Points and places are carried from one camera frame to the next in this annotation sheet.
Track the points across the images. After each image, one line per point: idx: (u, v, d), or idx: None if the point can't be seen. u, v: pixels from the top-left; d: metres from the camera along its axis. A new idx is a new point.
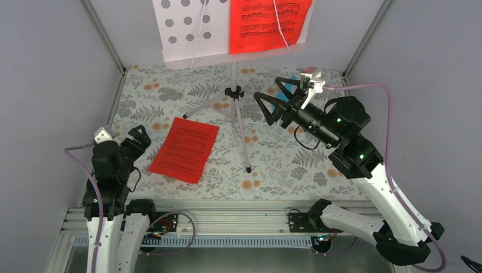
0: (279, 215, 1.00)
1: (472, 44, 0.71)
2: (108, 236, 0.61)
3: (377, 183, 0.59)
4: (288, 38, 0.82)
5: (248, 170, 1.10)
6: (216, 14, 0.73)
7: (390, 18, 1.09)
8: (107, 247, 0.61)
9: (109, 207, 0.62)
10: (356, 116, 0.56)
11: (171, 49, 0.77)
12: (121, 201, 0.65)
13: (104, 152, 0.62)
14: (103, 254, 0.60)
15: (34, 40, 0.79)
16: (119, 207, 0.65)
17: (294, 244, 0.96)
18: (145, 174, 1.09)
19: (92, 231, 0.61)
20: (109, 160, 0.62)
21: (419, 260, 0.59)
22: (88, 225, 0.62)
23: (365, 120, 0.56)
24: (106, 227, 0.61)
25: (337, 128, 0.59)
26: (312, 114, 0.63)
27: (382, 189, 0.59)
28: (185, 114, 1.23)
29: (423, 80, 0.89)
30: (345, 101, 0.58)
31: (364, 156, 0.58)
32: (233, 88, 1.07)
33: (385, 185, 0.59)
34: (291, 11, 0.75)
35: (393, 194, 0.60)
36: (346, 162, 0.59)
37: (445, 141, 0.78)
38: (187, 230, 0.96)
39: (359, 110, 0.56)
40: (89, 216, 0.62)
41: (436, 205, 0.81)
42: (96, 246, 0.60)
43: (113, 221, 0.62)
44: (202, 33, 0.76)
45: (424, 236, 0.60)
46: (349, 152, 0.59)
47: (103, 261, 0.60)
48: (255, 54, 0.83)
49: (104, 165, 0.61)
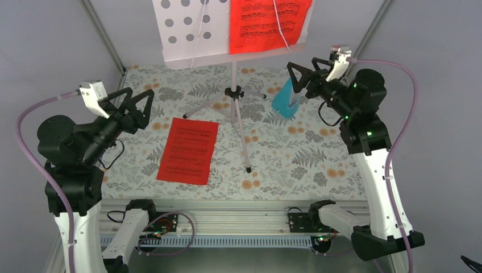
0: (279, 215, 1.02)
1: (471, 42, 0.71)
2: (83, 232, 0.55)
3: (372, 163, 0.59)
4: (289, 38, 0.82)
5: (248, 170, 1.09)
6: (216, 14, 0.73)
7: (390, 18, 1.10)
8: (84, 244, 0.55)
9: (78, 198, 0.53)
10: (372, 87, 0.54)
11: (171, 49, 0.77)
12: (95, 189, 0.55)
13: (54, 138, 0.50)
14: (80, 251, 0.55)
15: (34, 41, 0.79)
16: (92, 197, 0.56)
17: (294, 244, 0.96)
18: (145, 174, 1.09)
19: (63, 227, 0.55)
20: (64, 147, 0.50)
21: (381, 254, 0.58)
22: (58, 222, 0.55)
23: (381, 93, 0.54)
24: (78, 224, 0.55)
25: (353, 97, 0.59)
26: (336, 87, 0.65)
27: (376, 170, 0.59)
28: (185, 114, 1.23)
29: (422, 80, 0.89)
30: (364, 71, 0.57)
31: (372, 133, 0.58)
32: (233, 88, 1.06)
33: (379, 169, 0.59)
34: (291, 11, 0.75)
35: (384, 180, 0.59)
36: (352, 135, 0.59)
37: (445, 141, 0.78)
38: (187, 230, 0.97)
39: (377, 81, 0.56)
40: (57, 212, 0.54)
41: (437, 205, 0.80)
42: (70, 245, 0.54)
43: (87, 216, 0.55)
44: (202, 33, 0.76)
45: (398, 235, 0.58)
46: (359, 126, 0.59)
47: (82, 259, 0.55)
48: (255, 54, 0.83)
49: (57, 154, 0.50)
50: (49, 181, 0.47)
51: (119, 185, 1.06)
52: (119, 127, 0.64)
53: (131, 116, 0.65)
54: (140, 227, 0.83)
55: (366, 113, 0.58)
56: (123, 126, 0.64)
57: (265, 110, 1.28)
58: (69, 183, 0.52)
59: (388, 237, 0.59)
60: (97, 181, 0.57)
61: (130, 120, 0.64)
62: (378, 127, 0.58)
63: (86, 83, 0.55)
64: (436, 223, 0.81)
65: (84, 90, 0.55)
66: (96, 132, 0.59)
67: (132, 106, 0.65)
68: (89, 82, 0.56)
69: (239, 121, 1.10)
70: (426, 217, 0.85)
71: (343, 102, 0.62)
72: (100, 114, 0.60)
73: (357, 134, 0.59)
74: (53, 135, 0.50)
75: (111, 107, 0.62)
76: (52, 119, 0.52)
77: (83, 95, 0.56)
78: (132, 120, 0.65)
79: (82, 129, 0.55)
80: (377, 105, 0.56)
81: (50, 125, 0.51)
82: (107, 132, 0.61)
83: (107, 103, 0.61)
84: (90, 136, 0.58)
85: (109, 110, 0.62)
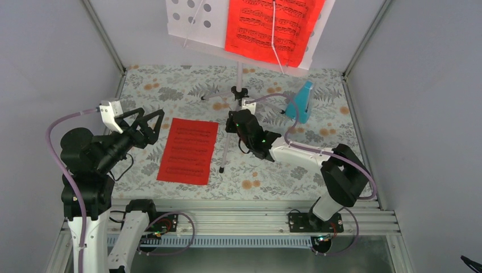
0: (279, 215, 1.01)
1: (469, 44, 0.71)
2: (94, 236, 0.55)
3: (275, 146, 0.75)
4: (287, 57, 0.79)
5: (220, 170, 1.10)
6: (217, 7, 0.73)
7: (389, 18, 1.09)
8: (94, 249, 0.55)
9: (91, 204, 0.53)
10: (246, 119, 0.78)
11: (171, 23, 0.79)
12: (106, 197, 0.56)
13: (75, 146, 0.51)
14: (90, 256, 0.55)
15: (35, 42, 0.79)
16: (103, 203, 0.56)
17: (294, 244, 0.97)
18: (145, 174, 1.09)
19: (75, 231, 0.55)
20: (83, 154, 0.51)
21: (330, 179, 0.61)
22: (70, 226, 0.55)
23: (250, 117, 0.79)
24: (90, 227, 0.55)
25: (241, 130, 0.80)
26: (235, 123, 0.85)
27: (282, 148, 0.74)
28: (203, 96, 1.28)
29: (422, 81, 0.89)
30: (235, 114, 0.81)
31: (266, 141, 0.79)
32: (239, 89, 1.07)
33: (283, 145, 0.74)
34: (292, 30, 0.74)
35: (291, 146, 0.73)
36: (260, 152, 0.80)
37: (443, 141, 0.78)
38: (187, 230, 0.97)
39: (246, 113, 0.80)
40: (71, 216, 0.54)
41: (437, 204, 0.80)
42: (81, 248, 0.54)
43: (98, 220, 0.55)
44: (202, 20, 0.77)
45: (327, 157, 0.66)
46: (260, 143, 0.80)
47: (91, 263, 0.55)
48: (249, 59, 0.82)
49: (77, 162, 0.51)
50: (71, 185, 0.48)
51: (120, 185, 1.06)
52: (131, 141, 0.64)
53: (142, 132, 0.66)
54: (142, 228, 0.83)
55: (257, 134, 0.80)
56: (133, 141, 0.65)
57: (264, 110, 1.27)
58: (83, 188, 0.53)
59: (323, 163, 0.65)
60: (108, 188, 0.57)
61: (141, 136, 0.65)
62: (271, 135, 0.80)
63: (106, 101, 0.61)
64: (436, 224, 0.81)
65: (102, 108, 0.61)
66: (109, 145, 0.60)
67: (146, 122, 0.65)
68: (108, 100, 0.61)
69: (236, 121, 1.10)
70: (427, 217, 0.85)
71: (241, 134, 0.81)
72: (116, 128, 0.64)
73: (264, 149, 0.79)
74: (75, 144, 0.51)
75: (125, 124, 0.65)
76: (73, 131, 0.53)
77: (102, 111, 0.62)
78: (142, 135, 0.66)
79: (99, 140, 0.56)
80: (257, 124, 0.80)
81: (72, 136, 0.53)
82: (120, 145, 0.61)
83: (121, 120, 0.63)
84: (104, 148, 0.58)
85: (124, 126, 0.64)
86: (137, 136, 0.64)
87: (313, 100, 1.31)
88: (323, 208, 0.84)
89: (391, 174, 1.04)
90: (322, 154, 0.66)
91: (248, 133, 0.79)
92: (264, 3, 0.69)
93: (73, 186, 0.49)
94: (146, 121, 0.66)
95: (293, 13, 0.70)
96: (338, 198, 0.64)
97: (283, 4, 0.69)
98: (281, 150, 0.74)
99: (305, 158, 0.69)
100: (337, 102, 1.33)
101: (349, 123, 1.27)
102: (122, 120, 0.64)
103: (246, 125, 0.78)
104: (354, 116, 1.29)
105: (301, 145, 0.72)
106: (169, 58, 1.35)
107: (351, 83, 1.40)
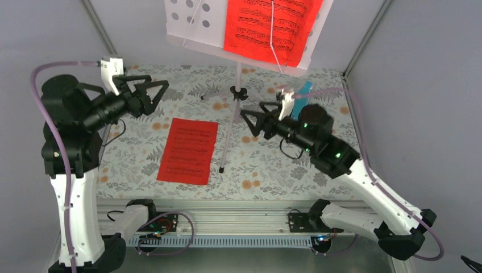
0: (279, 215, 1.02)
1: (468, 44, 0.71)
2: (80, 195, 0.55)
3: (357, 178, 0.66)
4: (285, 57, 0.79)
5: (220, 170, 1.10)
6: (216, 6, 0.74)
7: (390, 19, 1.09)
8: (80, 207, 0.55)
9: (75, 160, 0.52)
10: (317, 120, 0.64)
11: (170, 23, 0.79)
12: (92, 154, 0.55)
13: (58, 92, 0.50)
14: (76, 215, 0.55)
15: (34, 42, 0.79)
16: (89, 161, 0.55)
17: (294, 244, 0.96)
18: (145, 174, 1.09)
19: (59, 190, 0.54)
20: (66, 101, 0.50)
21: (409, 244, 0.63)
22: (53, 185, 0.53)
23: (328, 120, 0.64)
24: (76, 186, 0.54)
25: (308, 133, 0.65)
26: (289, 125, 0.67)
27: (364, 182, 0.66)
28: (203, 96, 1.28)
29: (422, 81, 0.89)
30: (302, 113, 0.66)
31: (340, 154, 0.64)
32: (238, 88, 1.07)
33: (366, 179, 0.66)
34: (291, 30, 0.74)
35: (374, 185, 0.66)
36: (325, 164, 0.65)
37: (444, 140, 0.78)
38: (187, 230, 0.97)
39: (320, 114, 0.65)
40: (53, 174, 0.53)
41: (438, 204, 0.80)
42: (67, 207, 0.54)
43: (84, 178, 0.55)
44: (200, 20, 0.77)
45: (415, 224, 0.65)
46: (326, 153, 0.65)
47: (78, 221, 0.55)
48: (247, 59, 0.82)
49: (59, 108, 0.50)
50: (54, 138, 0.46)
51: (120, 185, 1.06)
52: (126, 107, 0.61)
53: (140, 99, 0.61)
54: (138, 218, 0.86)
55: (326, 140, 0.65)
56: (129, 107, 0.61)
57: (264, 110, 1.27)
58: (66, 144, 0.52)
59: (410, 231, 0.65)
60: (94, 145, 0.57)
61: (137, 104, 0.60)
62: (340, 143, 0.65)
63: (108, 56, 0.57)
64: (437, 224, 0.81)
65: (103, 63, 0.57)
66: (100, 105, 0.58)
67: (144, 89, 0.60)
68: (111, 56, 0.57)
69: (231, 119, 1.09)
70: None
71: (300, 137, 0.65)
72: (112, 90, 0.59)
73: (331, 161, 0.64)
74: (57, 90, 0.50)
75: (124, 87, 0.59)
76: (58, 77, 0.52)
77: (101, 66, 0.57)
78: (138, 103, 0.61)
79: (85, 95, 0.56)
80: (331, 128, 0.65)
81: (56, 83, 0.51)
82: (113, 108, 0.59)
83: (120, 82, 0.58)
84: (94, 106, 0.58)
85: (122, 89, 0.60)
86: (132, 103, 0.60)
87: (314, 100, 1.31)
88: (339, 224, 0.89)
89: (391, 174, 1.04)
90: (411, 217, 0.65)
91: (316, 138, 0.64)
92: (262, 3, 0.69)
93: (57, 140, 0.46)
94: (146, 88, 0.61)
95: (292, 13, 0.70)
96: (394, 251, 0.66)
97: (282, 4, 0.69)
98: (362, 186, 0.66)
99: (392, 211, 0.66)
100: (337, 102, 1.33)
101: (349, 123, 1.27)
102: (122, 81, 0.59)
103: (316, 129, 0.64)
104: (354, 116, 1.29)
105: (385, 189, 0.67)
106: (169, 58, 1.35)
107: (351, 84, 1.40)
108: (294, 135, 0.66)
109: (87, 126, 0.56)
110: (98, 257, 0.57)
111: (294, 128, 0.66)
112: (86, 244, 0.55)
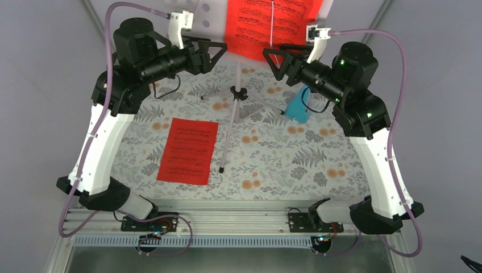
0: (279, 215, 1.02)
1: (468, 44, 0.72)
2: (107, 132, 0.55)
3: (373, 147, 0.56)
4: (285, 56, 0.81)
5: (220, 170, 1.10)
6: (216, 7, 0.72)
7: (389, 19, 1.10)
8: (104, 141, 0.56)
9: (117, 100, 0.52)
10: (361, 58, 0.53)
11: None
12: (134, 100, 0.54)
13: (132, 31, 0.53)
14: (98, 146, 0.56)
15: (36, 42, 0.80)
16: (128, 106, 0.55)
17: (294, 244, 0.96)
18: (145, 174, 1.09)
19: (94, 118, 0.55)
20: (134, 42, 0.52)
21: (383, 228, 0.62)
22: (91, 110, 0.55)
23: (370, 63, 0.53)
24: (107, 123, 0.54)
25: (342, 76, 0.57)
26: (317, 70, 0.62)
27: (378, 154, 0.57)
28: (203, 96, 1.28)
29: (423, 82, 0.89)
30: (342, 49, 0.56)
31: (372, 115, 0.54)
32: (238, 89, 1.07)
33: (382, 151, 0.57)
34: (291, 30, 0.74)
35: (387, 162, 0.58)
36: (352, 119, 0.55)
37: (444, 140, 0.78)
38: (187, 230, 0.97)
39: (365, 53, 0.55)
40: (97, 102, 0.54)
41: (439, 204, 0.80)
42: (91, 136, 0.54)
43: (117, 119, 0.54)
44: (200, 20, 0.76)
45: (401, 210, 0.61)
46: (357, 107, 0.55)
47: (98, 153, 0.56)
48: (247, 58, 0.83)
49: (127, 47, 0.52)
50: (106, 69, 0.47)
51: None
52: (187, 63, 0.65)
53: (200, 56, 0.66)
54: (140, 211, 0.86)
55: (358, 90, 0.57)
56: (189, 63, 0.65)
57: (264, 110, 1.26)
58: (115, 83, 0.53)
59: (393, 216, 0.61)
60: (140, 94, 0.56)
61: (198, 61, 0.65)
62: (375, 100, 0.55)
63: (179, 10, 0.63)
64: (437, 224, 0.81)
65: (174, 15, 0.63)
66: (166, 57, 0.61)
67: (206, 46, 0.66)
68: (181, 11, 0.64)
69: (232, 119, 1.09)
70: (427, 217, 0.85)
71: (329, 83, 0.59)
72: (179, 44, 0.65)
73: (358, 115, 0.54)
74: (132, 29, 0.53)
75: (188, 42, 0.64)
76: (139, 20, 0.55)
77: (172, 19, 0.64)
78: (199, 61, 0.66)
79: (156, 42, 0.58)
80: (368, 79, 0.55)
81: (135, 23, 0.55)
82: (175, 62, 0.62)
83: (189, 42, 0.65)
84: (160, 56, 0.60)
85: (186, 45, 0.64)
86: (191, 60, 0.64)
87: (313, 100, 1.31)
88: (331, 215, 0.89)
89: None
90: (402, 205, 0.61)
91: (346, 85, 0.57)
92: (262, 3, 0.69)
93: (108, 74, 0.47)
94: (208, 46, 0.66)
95: (291, 13, 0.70)
96: (361, 222, 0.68)
97: (282, 4, 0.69)
98: (372, 156, 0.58)
99: (390, 190, 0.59)
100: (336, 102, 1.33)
101: None
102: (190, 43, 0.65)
103: (353, 68, 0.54)
104: None
105: (395, 170, 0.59)
106: None
107: None
108: (322, 83, 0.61)
109: (146, 73, 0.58)
110: (95, 193, 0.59)
111: (323, 75, 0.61)
112: (92, 176, 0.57)
